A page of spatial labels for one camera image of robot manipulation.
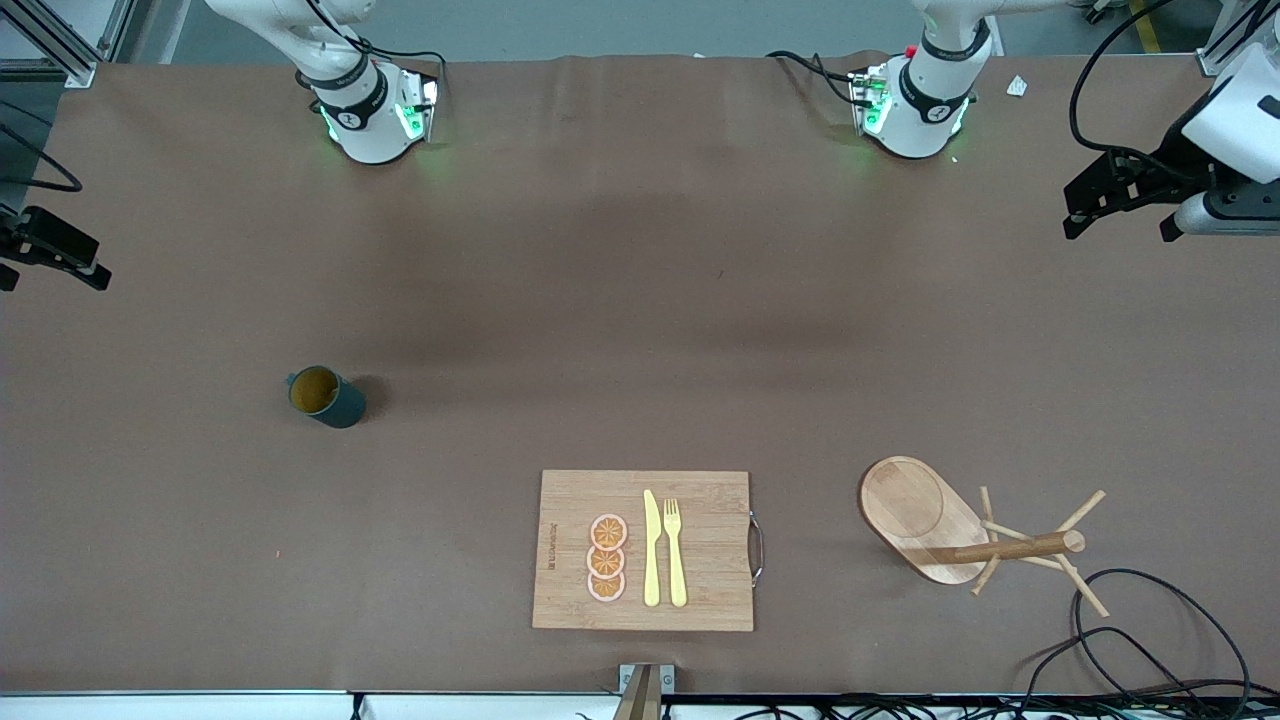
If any black looped cable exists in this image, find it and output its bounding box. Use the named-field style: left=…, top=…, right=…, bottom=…
left=1072, top=568, right=1253, bottom=703

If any white table edge rail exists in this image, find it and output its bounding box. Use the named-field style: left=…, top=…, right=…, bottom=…
left=0, top=690, right=1280, bottom=720

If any black right base cable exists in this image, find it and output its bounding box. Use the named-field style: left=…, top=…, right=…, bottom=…
left=345, top=38, right=447, bottom=81

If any yellow plastic knife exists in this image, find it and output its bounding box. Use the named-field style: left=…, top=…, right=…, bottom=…
left=643, top=489, right=662, bottom=608

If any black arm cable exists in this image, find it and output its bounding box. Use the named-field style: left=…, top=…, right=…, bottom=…
left=1070, top=0, right=1211, bottom=183
left=0, top=100, right=83, bottom=193

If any brown wooden post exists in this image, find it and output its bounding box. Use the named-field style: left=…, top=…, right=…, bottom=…
left=612, top=665, right=663, bottom=720

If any bamboo cutting board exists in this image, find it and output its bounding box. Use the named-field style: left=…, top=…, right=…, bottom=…
left=532, top=470, right=765, bottom=633

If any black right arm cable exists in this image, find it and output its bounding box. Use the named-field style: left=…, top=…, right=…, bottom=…
left=0, top=100, right=83, bottom=193

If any dark green cup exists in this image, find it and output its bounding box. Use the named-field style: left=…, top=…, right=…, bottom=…
left=287, top=365, right=367, bottom=430

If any wooden cup rack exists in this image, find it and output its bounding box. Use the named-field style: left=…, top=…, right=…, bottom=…
left=858, top=456, right=1111, bottom=619

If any black base cable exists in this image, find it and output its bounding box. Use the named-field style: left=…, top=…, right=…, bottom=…
left=768, top=50, right=863, bottom=106
left=345, top=38, right=447, bottom=81

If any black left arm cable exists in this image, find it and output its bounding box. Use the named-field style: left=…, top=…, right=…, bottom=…
left=1070, top=0, right=1211, bottom=183

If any brown table cover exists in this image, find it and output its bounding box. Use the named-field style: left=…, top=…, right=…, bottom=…
left=0, top=52, right=1280, bottom=694

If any aluminium frame profile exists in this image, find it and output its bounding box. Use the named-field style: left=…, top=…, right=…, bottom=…
left=1198, top=0, right=1280, bottom=77
left=0, top=0, right=136, bottom=89

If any yellow plastic fork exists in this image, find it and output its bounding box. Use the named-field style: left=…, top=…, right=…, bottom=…
left=663, top=498, right=689, bottom=609

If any black left base cable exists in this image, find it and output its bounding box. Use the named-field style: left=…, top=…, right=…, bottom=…
left=768, top=50, right=863, bottom=106

